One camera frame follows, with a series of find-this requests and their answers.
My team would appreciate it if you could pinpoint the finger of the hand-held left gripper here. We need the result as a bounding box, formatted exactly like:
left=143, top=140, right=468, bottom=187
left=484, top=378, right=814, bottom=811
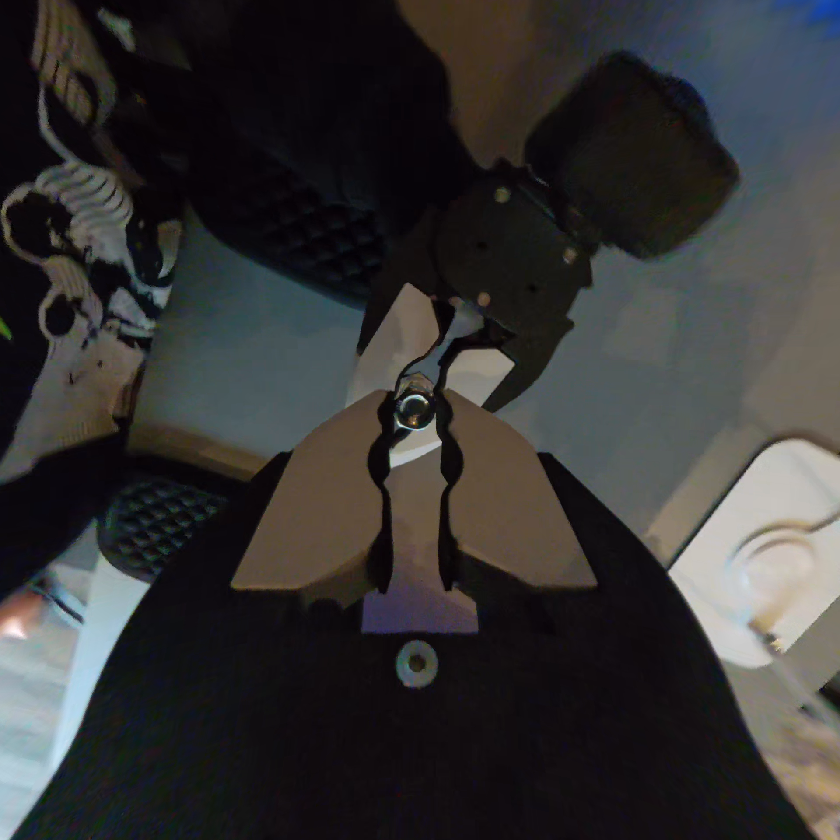
left=346, top=282, right=455, bottom=409
left=388, top=338, right=514, bottom=468

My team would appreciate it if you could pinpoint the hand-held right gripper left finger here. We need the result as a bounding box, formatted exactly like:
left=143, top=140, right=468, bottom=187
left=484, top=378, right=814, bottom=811
left=231, top=389, right=396, bottom=608

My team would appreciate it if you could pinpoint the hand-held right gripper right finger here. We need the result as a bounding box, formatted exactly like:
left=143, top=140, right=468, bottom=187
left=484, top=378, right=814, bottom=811
left=436, top=389, right=598, bottom=592

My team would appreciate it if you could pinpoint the black textured chair armrest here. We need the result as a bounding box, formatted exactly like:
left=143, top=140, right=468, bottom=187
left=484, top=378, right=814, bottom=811
left=190, top=151, right=395, bottom=309
left=98, top=478, right=231, bottom=583

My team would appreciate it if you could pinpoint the white metal document stand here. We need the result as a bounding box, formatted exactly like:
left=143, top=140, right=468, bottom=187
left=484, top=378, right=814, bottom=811
left=668, top=438, right=840, bottom=669

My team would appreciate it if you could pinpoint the printed black white shirt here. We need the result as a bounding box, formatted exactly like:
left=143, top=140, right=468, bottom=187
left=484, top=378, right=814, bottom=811
left=0, top=0, right=186, bottom=463

